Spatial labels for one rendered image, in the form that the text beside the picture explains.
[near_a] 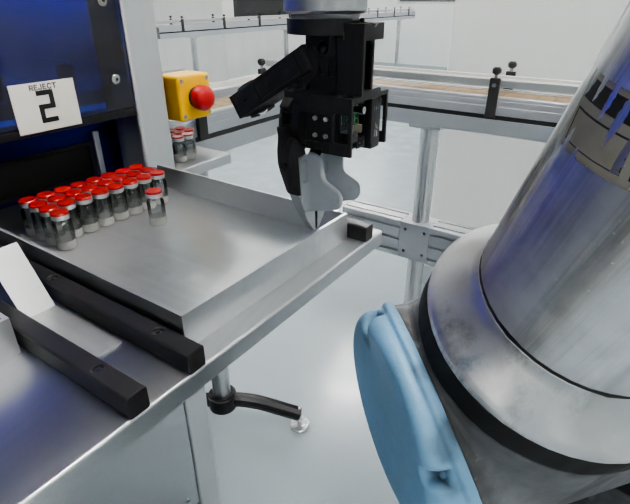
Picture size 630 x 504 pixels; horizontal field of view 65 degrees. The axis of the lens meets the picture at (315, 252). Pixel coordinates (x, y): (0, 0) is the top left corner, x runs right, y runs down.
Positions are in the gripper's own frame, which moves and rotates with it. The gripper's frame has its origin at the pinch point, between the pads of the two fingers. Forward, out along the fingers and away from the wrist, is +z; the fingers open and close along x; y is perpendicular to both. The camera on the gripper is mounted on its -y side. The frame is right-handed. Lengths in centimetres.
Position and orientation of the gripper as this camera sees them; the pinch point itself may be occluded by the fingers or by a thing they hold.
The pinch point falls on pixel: (308, 216)
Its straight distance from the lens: 55.0
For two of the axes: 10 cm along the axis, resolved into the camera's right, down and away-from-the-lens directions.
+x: 5.6, -3.8, 7.4
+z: 0.0, 8.9, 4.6
